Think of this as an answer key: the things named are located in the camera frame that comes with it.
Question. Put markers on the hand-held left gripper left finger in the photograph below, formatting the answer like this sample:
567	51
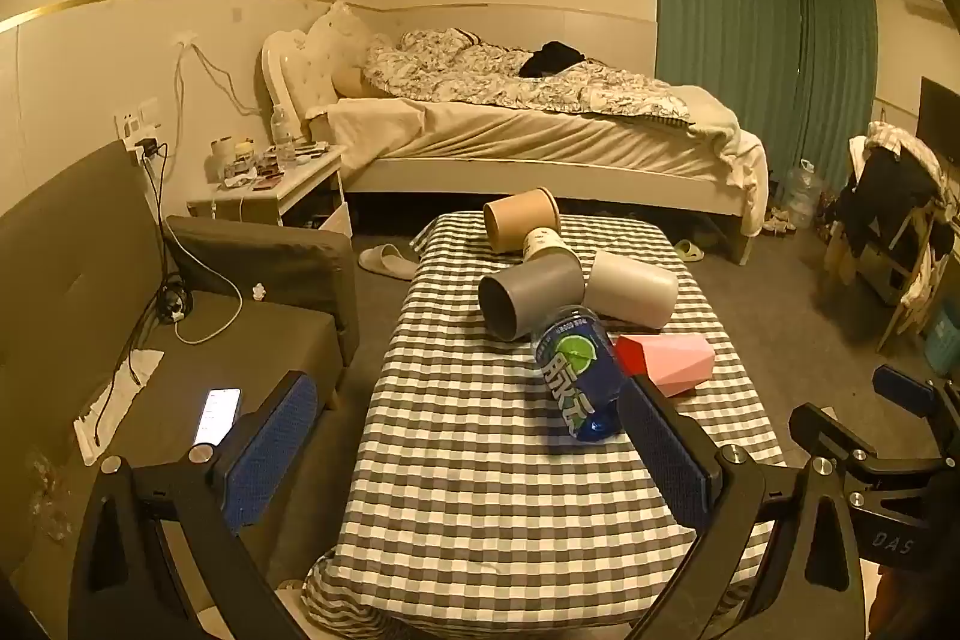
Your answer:
270	452

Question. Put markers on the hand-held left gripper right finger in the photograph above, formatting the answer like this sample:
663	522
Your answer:
667	456

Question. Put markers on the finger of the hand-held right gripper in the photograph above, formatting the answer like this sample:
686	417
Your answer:
825	426
900	385

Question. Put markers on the pink faceted cup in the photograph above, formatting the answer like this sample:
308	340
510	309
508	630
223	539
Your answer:
671	362

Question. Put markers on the light grey cup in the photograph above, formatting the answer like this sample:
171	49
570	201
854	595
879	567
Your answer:
634	291

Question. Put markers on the dark grey cup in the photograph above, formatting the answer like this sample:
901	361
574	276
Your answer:
536	291

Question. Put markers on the white printed paper cup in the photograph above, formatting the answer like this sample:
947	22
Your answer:
546	244

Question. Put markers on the brown paper cup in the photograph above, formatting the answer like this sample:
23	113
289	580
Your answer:
517	220

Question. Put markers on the blue plastic basket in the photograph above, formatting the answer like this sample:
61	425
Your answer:
943	340

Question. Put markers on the smartphone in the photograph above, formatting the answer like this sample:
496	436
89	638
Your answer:
217	416

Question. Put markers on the blue plastic bottle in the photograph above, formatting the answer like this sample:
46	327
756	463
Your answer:
574	370

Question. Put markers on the wooden chair with clothes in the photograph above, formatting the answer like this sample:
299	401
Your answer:
889	197

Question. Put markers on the checkered tablecloth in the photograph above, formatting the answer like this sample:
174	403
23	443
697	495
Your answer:
465	460

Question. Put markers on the green slipper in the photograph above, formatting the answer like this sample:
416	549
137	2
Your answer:
686	250

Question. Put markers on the large water jug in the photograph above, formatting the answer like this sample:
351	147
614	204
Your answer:
804	194

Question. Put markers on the white slipper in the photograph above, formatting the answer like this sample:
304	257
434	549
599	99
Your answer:
386	261

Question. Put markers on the white nightstand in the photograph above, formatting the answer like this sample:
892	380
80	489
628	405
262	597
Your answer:
300	190

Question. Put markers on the black television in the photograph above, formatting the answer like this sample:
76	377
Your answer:
941	119

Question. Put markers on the dark grey sofa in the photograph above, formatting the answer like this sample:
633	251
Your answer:
67	265

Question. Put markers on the clear water bottle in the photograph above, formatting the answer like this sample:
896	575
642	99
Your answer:
282	134

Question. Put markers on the white bed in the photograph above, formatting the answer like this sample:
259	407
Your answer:
540	149

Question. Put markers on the green curtain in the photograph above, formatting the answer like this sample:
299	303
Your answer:
750	33

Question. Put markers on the black clothing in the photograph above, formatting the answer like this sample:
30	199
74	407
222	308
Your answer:
553	59

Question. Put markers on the floral quilt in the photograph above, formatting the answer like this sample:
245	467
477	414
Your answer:
510	74

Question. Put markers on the white pillow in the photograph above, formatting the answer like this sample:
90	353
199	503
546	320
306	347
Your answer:
337	36

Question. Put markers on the wall socket with plugs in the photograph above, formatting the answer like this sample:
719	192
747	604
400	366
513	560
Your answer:
139	126

